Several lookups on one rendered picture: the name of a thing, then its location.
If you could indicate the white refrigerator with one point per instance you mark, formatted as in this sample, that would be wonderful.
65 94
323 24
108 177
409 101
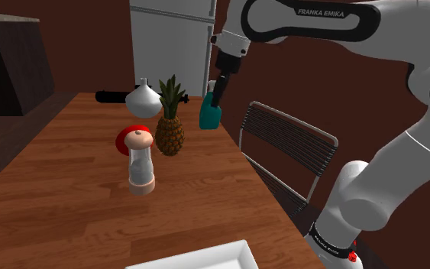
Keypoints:
170 48

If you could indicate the metal chair with black slats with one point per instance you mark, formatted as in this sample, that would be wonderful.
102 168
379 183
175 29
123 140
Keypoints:
289 138

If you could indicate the red round object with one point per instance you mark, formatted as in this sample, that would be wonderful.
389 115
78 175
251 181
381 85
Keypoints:
122 139

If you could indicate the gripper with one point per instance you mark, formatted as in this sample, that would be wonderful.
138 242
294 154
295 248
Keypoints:
228 62

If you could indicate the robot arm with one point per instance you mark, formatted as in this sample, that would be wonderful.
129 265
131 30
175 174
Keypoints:
393 178

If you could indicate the black rolling pin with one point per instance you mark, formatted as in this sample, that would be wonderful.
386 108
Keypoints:
110 96

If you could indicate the clear pepper grinder, tan top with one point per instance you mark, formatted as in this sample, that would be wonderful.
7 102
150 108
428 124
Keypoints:
141 164

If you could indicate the teal bottle with white cap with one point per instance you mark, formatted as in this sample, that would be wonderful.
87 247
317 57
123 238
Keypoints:
209 117

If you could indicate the dark cabinet with grey top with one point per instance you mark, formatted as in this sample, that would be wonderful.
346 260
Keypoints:
17 63

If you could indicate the wooden table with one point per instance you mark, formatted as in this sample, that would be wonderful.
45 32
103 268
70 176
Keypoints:
69 193

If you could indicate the white rectangular tray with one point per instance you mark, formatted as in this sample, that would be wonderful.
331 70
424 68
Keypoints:
214 259

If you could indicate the pineapple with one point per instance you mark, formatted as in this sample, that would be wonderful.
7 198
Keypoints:
169 136

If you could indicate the white round vase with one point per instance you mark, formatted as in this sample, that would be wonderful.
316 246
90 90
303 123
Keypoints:
143 101

